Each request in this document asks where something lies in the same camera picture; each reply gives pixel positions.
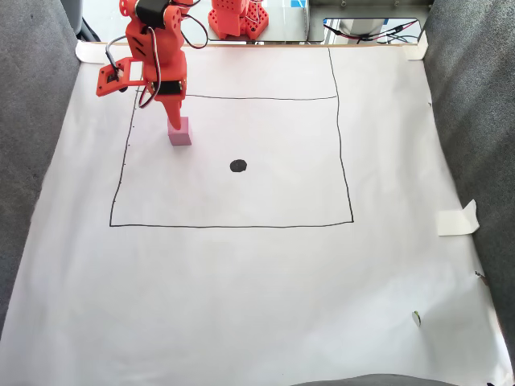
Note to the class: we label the pink foam block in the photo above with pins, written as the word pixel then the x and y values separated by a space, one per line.
pixel 180 136

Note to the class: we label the black dot mark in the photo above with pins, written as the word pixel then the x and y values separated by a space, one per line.
pixel 238 165

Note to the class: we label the grey fabric panel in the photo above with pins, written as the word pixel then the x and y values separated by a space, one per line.
pixel 475 120
pixel 32 120

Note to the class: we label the white paper sheet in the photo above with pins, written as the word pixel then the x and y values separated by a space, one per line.
pixel 257 281

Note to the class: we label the folded white tape piece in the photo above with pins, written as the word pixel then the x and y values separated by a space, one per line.
pixel 454 223

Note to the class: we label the small round sticker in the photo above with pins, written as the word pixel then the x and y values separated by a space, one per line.
pixel 416 318

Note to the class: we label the orange camera mount box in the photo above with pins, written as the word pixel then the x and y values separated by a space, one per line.
pixel 108 83

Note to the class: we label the metal frame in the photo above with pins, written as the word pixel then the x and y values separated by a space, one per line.
pixel 362 9

